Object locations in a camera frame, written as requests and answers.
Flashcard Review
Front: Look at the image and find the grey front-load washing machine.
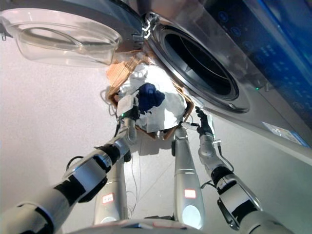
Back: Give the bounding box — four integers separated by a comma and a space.
136, 0, 312, 157

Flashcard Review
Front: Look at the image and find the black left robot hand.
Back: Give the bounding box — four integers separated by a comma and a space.
117, 94, 140, 120

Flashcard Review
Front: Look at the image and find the silver right robot leg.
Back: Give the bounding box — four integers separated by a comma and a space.
171, 126, 206, 230

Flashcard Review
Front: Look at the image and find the white cloth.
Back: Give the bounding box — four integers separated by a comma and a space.
118, 63, 188, 134

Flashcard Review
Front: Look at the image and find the woven brown laundry basket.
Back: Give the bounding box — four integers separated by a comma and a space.
105, 49, 195, 140

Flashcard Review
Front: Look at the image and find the silver robot leg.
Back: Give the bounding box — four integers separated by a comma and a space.
171, 126, 206, 230
93, 157, 129, 225

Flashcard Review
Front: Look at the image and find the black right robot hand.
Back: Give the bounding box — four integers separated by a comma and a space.
181, 105, 215, 138

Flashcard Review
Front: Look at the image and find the thin grey floor cable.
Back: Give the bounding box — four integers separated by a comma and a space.
126, 150, 143, 220

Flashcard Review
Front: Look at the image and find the blue white energy label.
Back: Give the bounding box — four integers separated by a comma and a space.
261, 121, 309, 147

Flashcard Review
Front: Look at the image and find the silver left robot leg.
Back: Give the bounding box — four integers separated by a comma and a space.
93, 157, 129, 225

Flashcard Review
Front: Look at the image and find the round glass washer door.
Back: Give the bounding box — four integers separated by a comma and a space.
0, 0, 147, 68

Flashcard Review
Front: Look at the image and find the silver robot torso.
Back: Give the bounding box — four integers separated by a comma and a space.
79, 217, 203, 234

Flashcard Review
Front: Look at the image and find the navy blue cloth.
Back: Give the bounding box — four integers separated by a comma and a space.
136, 82, 166, 116

